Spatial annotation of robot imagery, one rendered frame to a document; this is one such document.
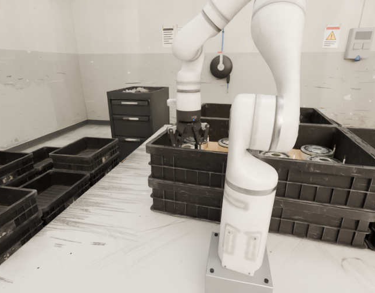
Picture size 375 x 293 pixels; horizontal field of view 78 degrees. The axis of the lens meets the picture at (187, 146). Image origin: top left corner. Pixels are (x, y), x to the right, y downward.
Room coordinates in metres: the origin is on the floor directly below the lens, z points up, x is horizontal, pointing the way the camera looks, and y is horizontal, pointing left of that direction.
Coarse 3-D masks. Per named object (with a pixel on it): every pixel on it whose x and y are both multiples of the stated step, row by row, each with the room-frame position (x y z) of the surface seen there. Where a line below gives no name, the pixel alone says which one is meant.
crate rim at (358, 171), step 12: (360, 144) 0.63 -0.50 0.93; (264, 156) 0.53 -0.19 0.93; (372, 156) 0.53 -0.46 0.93; (288, 168) 0.51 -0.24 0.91; (300, 168) 0.50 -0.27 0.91; (312, 168) 0.50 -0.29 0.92; (324, 168) 0.49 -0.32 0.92; (336, 168) 0.48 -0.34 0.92; (348, 168) 0.48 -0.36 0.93; (360, 168) 0.47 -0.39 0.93; (372, 168) 0.47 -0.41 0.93
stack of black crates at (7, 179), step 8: (0, 152) 1.46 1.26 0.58; (8, 152) 1.44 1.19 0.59; (16, 152) 1.43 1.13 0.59; (24, 152) 1.43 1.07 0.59; (0, 160) 1.46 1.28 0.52; (8, 160) 1.45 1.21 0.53; (16, 160) 1.30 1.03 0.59; (24, 160) 1.35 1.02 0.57; (0, 168) 1.19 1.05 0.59; (8, 168) 1.23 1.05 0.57; (16, 168) 1.29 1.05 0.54; (24, 168) 1.34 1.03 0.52; (32, 168) 1.40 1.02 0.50; (0, 176) 1.19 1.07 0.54; (8, 176) 1.23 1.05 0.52; (16, 176) 1.27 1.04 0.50; (24, 176) 1.32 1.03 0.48; (32, 176) 1.38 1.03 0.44; (0, 184) 1.17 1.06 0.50; (8, 184) 1.21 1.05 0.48; (16, 184) 1.27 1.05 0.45
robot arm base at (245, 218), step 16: (224, 192) 0.38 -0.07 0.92; (240, 192) 0.34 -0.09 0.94; (272, 192) 0.35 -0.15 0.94; (224, 208) 0.37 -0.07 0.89; (240, 208) 0.34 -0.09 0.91; (256, 208) 0.34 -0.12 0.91; (272, 208) 0.36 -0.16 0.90; (224, 224) 0.37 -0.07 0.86; (240, 224) 0.34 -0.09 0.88; (256, 224) 0.34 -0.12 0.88; (224, 240) 0.35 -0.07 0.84; (240, 240) 0.34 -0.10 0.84; (256, 240) 0.33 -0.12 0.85; (224, 256) 0.35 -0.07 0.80; (240, 256) 0.34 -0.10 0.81; (256, 256) 0.33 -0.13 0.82; (240, 272) 0.34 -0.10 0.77
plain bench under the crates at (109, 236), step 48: (144, 144) 1.29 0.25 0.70; (96, 192) 0.75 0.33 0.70; (144, 192) 0.75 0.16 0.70; (48, 240) 0.50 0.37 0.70; (96, 240) 0.50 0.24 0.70; (144, 240) 0.50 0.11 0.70; (192, 240) 0.50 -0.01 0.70; (288, 240) 0.50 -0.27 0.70; (0, 288) 0.36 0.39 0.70; (48, 288) 0.36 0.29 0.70; (96, 288) 0.36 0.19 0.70; (144, 288) 0.36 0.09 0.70; (192, 288) 0.36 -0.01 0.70; (288, 288) 0.36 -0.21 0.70; (336, 288) 0.36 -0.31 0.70
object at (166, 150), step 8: (224, 120) 0.94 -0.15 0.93; (160, 136) 0.71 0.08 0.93; (152, 152) 0.61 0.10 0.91; (160, 152) 0.60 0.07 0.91; (168, 152) 0.60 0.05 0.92; (176, 152) 0.59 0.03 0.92; (184, 152) 0.58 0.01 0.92; (192, 152) 0.58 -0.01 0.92; (200, 152) 0.57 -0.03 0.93; (208, 152) 0.57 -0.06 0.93; (216, 152) 0.56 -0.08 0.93; (224, 152) 0.56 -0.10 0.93; (216, 160) 0.56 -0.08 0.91; (224, 160) 0.55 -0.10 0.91
